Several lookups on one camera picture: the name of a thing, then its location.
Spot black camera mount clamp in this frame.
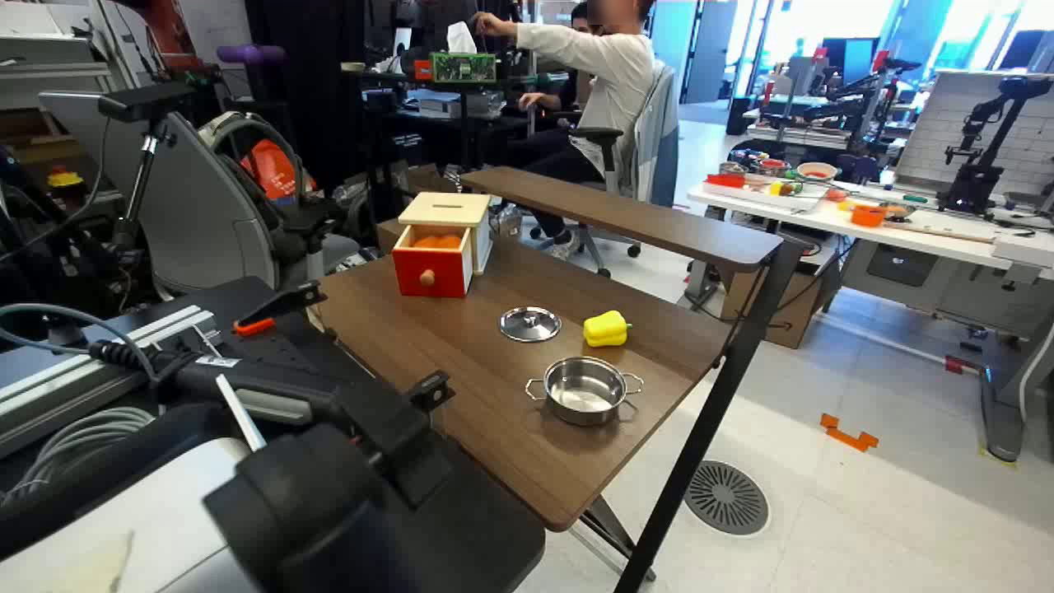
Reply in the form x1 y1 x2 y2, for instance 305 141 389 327
200 370 549 593

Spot purple roll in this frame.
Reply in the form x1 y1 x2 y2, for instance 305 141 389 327
213 42 289 72

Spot yellow block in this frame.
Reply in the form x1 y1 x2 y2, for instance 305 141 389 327
578 305 634 351

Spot black desk leg frame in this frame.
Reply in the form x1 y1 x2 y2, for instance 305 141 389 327
575 237 816 593

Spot cardboard box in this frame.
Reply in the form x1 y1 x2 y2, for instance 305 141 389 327
721 253 846 351

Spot green circuit board box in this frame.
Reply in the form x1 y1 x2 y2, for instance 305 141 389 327
427 50 505 85

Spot orange clamp handle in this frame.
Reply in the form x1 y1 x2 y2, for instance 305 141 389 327
229 316 278 343

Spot aluminium rail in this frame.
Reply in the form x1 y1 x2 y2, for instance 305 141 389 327
0 301 216 420

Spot silver pot lid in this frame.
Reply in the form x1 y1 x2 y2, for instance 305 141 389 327
496 301 562 346

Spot white work table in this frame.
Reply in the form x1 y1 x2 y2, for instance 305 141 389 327
688 177 1054 464

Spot small orange container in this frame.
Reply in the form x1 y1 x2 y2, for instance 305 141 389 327
846 200 890 229

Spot white tray with toys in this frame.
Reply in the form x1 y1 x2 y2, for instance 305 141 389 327
701 155 842 218

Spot orange bracket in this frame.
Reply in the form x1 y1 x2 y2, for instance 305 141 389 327
816 412 881 454

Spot grey machine housing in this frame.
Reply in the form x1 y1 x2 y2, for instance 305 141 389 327
138 106 339 301

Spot grey office chair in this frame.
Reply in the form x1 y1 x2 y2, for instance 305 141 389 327
568 62 686 275

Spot wooden box with red drawer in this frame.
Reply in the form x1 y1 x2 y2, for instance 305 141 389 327
389 186 496 301

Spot silver metal pot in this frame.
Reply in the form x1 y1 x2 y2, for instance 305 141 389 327
519 351 650 431

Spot round grey floor drain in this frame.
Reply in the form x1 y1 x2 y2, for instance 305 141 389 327
680 459 774 535

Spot grey cable bundle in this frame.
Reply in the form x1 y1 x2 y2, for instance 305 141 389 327
14 400 157 491

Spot dark wooden desk shelf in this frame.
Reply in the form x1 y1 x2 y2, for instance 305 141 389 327
459 163 786 272

